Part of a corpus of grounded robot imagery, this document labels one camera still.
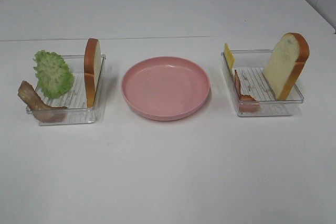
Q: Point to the green lettuce leaf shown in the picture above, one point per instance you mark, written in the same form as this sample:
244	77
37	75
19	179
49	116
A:
53	74

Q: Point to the right clear plastic tray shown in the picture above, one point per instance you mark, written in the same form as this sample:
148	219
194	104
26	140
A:
249	65

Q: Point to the clear plastic tray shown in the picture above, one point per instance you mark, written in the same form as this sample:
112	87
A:
249	65
75	100

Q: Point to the pink bacon strip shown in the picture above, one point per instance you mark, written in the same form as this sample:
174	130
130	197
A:
246	102

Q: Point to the left clear plastic tray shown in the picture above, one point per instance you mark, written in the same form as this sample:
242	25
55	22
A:
75	100

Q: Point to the pink round plate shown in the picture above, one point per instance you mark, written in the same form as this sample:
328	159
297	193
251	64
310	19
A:
165	88

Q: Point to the bread slice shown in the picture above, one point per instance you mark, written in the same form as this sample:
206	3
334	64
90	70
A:
92	67
286	63

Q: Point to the brown bacon strip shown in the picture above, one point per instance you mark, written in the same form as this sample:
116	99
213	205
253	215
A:
34	99

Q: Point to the yellow cheese slice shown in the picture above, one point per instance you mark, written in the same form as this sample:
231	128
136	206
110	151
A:
229	58

